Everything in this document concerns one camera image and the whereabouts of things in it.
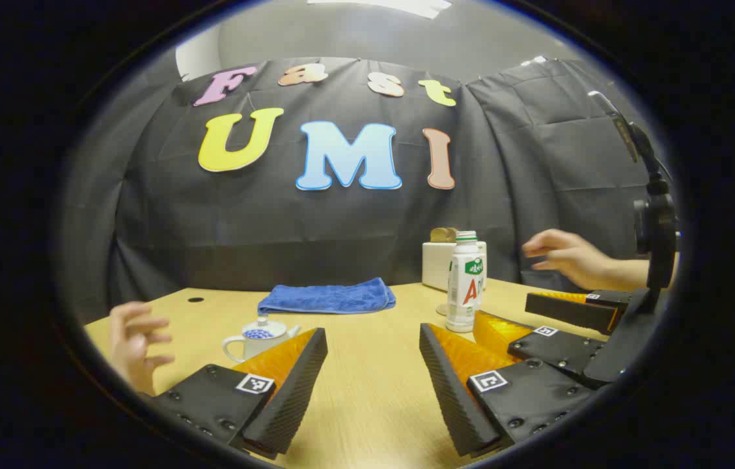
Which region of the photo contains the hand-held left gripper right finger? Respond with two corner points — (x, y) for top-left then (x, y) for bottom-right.
(419, 322), (597, 457)

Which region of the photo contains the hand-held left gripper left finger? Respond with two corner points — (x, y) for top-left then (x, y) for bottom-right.
(145, 327), (329, 457)

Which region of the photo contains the white teacup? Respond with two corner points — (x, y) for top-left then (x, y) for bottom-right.
(222, 324), (301, 363)

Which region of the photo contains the white water bottle green label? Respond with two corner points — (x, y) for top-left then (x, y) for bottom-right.
(446, 231), (487, 334)

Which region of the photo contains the blue towel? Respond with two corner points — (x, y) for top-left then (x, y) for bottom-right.
(258, 277), (397, 315)

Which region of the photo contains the white toaster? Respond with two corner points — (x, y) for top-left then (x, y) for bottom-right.
(422, 241), (488, 292)

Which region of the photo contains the black backdrop cloth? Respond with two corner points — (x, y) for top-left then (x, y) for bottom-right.
(58, 57), (674, 323)

